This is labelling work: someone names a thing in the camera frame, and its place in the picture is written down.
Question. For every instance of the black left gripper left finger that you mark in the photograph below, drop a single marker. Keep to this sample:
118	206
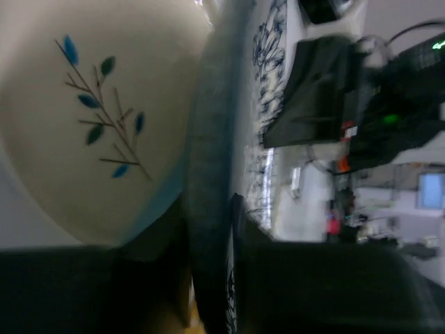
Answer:
140	287

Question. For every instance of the blue floral rim plate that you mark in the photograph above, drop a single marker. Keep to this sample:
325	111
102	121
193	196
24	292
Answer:
228	175

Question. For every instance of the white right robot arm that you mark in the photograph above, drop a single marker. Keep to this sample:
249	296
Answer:
351	89

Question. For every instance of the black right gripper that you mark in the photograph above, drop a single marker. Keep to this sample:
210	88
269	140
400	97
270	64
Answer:
403	115

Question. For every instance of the cream blue leaf plate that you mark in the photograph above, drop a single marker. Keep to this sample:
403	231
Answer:
94	105

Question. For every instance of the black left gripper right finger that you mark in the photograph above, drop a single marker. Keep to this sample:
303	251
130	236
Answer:
316	287

